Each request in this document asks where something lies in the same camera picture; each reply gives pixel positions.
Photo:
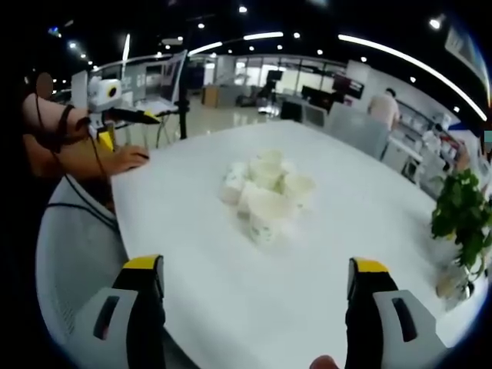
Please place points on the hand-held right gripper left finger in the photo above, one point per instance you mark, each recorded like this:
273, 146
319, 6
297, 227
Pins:
128, 315

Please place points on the person's right hand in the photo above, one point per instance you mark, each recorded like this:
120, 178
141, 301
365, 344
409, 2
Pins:
326, 363

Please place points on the white storage shelves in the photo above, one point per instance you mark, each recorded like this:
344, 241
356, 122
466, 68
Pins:
423, 134

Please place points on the white table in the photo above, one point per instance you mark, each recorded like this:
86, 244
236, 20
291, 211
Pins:
238, 292

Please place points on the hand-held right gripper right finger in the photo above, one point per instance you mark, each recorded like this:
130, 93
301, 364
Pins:
378, 319

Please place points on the black stand pole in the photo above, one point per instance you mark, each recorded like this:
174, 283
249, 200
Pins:
183, 100

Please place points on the grey display board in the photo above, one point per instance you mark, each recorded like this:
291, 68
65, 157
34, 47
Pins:
171, 77

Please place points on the white mesh chair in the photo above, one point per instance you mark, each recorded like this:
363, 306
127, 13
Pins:
80, 261

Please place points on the black chair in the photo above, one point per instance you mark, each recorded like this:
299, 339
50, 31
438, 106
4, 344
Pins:
291, 111

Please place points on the pile of white paper cups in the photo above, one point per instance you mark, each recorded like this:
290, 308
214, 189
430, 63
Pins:
265, 200

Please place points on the short ceiling strip light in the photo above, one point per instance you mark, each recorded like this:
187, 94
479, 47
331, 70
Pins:
263, 36

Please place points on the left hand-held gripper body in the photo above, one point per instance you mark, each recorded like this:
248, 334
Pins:
104, 94

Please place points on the long curved ceiling light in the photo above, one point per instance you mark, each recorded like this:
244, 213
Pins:
415, 61

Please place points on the brown cabinet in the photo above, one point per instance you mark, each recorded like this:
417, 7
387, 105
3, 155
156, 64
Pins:
209, 96

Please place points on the green potted plant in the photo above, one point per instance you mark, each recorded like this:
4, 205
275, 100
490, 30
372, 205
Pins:
463, 215

